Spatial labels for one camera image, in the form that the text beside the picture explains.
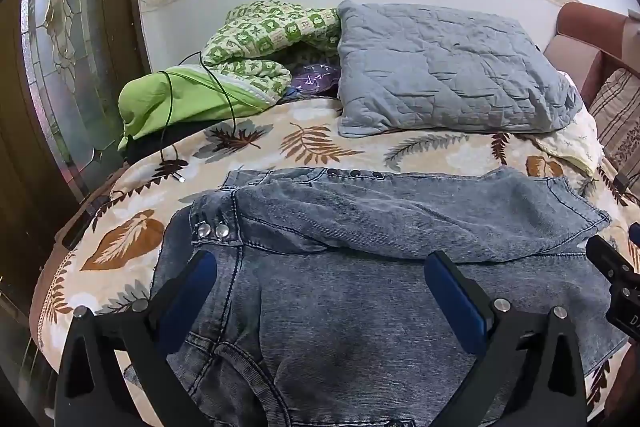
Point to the purple cloth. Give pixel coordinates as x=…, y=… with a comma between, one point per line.
x=315, y=77

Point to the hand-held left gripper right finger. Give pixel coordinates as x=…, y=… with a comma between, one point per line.
x=455, y=297

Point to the wooden door with patterned glass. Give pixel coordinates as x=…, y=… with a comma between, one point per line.
x=75, y=47

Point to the blue denim pants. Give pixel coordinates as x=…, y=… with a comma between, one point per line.
x=350, y=307

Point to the small black plug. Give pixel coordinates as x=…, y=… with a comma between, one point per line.
x=623, y=182

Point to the green patterned quilt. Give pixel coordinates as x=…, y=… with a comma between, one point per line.
x=250, y=37

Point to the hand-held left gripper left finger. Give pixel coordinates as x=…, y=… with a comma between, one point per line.
x=192, y=294

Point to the brown sofa with striped cushion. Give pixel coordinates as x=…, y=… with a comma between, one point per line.
x=595, y=27

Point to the leaf print blanket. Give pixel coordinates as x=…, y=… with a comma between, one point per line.
x=325, y=147

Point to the striped brown pillow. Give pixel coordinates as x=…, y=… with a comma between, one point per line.
x=620, y=112

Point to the grey quilted pillow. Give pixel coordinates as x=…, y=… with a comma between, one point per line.
x=440, y=67

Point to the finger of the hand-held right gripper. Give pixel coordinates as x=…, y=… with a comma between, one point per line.
x=635, y=239
x=606, y=257

